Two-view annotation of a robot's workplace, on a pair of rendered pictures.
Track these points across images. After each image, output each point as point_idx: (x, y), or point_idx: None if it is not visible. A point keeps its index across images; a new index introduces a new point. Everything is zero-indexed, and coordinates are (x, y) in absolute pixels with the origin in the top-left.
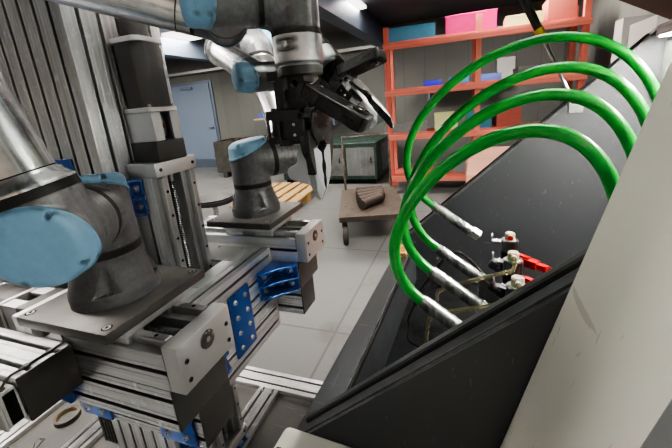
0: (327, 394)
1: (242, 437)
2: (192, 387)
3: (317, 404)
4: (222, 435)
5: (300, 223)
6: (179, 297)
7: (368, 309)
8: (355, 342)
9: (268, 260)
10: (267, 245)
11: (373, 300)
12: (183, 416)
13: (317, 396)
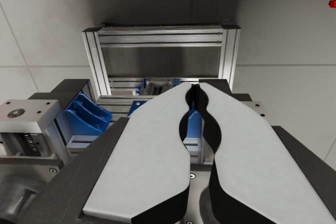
0: None
1: (152, 79)
2: (255, 101)
3: None
4: (165, 88)
5: (7, 140)
6: (209, 163)
7: None
8: None
9: (77, 137)
10: (65, 150)
11: None
12: (246, 98)
13: None
